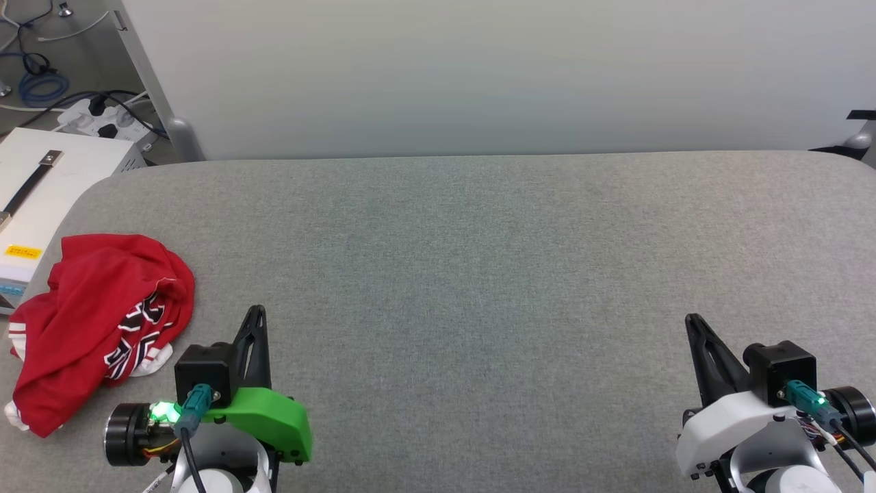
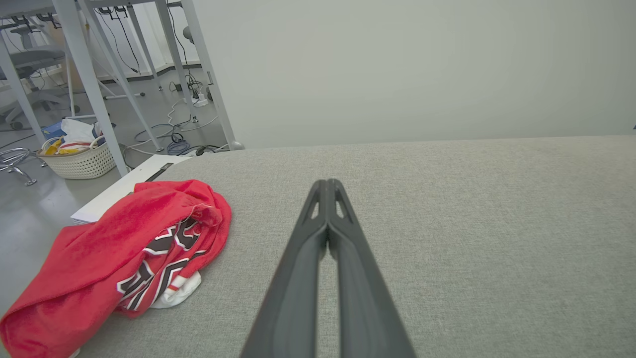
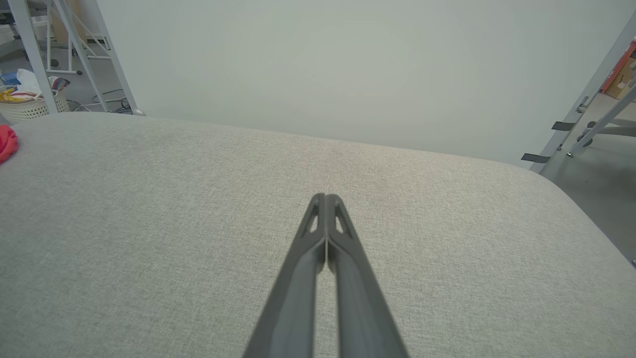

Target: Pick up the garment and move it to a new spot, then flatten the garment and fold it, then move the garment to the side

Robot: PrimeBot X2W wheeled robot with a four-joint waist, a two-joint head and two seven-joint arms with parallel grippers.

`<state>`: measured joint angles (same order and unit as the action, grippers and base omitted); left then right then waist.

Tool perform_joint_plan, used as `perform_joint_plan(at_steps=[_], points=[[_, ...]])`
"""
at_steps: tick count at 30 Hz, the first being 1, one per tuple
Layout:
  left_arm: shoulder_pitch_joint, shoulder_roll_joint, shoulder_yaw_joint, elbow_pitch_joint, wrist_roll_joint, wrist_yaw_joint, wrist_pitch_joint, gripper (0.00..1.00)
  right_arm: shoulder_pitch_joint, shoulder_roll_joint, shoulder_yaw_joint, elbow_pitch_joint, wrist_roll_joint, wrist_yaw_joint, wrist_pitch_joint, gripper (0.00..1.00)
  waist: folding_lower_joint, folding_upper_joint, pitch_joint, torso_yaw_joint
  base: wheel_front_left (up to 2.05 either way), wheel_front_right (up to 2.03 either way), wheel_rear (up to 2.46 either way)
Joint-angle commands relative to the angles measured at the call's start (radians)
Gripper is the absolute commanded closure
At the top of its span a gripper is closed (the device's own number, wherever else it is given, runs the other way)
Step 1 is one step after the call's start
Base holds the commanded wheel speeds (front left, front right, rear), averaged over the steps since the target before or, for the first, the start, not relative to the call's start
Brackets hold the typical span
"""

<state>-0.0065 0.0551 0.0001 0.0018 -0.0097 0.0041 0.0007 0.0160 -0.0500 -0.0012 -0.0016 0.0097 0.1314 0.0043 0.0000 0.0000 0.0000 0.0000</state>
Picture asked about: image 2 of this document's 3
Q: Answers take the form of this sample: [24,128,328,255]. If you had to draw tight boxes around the white woven laundry basket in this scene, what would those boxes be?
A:
[37,137,117,179]

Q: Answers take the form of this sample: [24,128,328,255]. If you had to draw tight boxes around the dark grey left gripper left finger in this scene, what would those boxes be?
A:
[241,179,329,358]

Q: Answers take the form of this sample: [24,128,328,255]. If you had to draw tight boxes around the white floor cable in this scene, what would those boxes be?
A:
[166,99,219,134]

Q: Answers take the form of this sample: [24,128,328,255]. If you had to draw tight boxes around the red and white sports jersey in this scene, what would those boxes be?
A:
[0,179,233,358]

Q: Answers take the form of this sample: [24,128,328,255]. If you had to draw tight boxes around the white equipment box, black handle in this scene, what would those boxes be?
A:
[71,154,192,225]

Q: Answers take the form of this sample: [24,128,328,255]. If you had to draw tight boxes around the black hanging cable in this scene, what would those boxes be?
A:
[94,7,142,74]

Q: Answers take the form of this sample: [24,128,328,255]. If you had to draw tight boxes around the white cloth bundle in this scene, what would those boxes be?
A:
[61,118,102,145]

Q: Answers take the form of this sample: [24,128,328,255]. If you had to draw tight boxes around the white table leg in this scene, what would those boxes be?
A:
[155,0,198,122]
[79,0,163,152]
[0,35,46,145]
[52,0,129,177]

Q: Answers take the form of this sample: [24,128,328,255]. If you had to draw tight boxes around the chrome stool base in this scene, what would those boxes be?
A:
[0,148,48,187]

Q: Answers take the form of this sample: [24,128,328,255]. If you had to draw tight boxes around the grey partition post with foot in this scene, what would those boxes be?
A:
[181,0,244,151]

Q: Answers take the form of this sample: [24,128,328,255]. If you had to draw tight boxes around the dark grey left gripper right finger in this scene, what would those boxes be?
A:
[327,179,417,358]

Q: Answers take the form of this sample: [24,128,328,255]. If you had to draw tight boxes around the grey office chair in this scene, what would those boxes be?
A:
[0,25,80,131]

